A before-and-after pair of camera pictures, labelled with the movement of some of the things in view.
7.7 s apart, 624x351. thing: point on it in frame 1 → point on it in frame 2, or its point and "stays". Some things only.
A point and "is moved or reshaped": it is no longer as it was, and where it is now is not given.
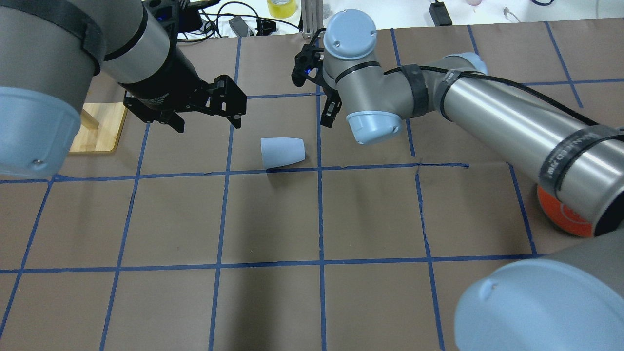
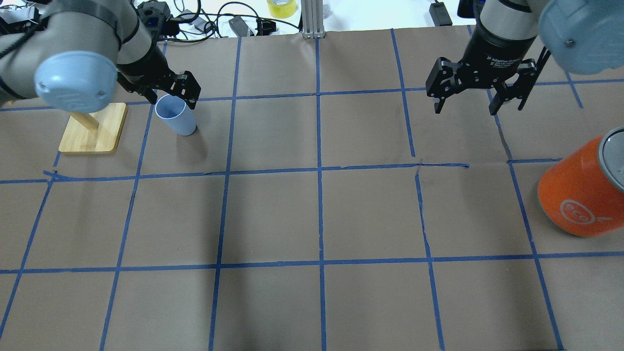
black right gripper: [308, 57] → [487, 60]
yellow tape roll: [281, 9] stays
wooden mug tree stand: [101, 124] stays
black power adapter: [439, 14] stays
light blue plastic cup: [282, 151] is moved or reshaped
